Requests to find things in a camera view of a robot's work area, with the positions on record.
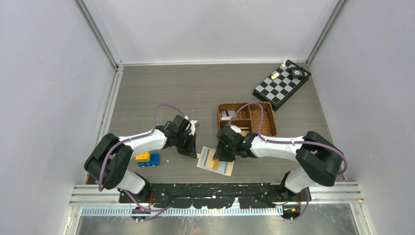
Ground woven wicker divided basket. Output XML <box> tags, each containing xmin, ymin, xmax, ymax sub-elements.
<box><xmin>217</xmin><ymin>102</ymin><xmax>277</xmax><ymax>137</ymax></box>

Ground beige leather card holder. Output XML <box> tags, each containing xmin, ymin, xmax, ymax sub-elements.
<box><xmin>196</xmin><ymin>146</ymin><xmax>234</xmax><ymax>177</ymax></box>

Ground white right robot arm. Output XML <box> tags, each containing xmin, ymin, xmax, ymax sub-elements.
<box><xmin>215</xmin><ymin>124</ymin><xmax>346</xmax><ymax>201</ymax></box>

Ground gold black-striped card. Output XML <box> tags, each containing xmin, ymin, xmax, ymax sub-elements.
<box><xmin>200</xmin><ymin>149</ymin><xmax>216</xmax><ymax>168</ymax></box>

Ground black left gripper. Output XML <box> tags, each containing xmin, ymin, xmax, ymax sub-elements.
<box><xmin>175</xmin><ymin>132</ymin><xmax>197</xmax><ymax>158</ymax></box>

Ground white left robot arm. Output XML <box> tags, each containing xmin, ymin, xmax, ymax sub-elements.
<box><xmin>84</xmin><ymin>115</ymin><xmax>199</xmax><ymax>203</ymax></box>

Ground aluminium frame rail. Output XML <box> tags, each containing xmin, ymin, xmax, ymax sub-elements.
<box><xmin>74</xmin><ymin>0</ymin><xmax>124</xmax><ymax>146</ymax></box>

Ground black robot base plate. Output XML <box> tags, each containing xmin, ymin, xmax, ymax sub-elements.
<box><xmin>119</xmin><ymin>182</ymin><xmax>312</xmax><ymax>210</ymax></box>

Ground blue yellow toy car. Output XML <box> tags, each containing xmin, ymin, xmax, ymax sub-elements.
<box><xmin>135</xmin><ymin>152</ymin><xmax>161</xmax><ymax>167</ymax></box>

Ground black white chessboard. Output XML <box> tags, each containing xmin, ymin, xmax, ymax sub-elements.
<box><xmin>253</xmin><ymin>60</ymin><xmax>311</xmax><ymax>111</ymax></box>

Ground small black square box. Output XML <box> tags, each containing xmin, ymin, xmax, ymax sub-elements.
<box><xmin>290</xmin><ymin>67</ymin><xmax>306</xmax><ymax>79</ymax></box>

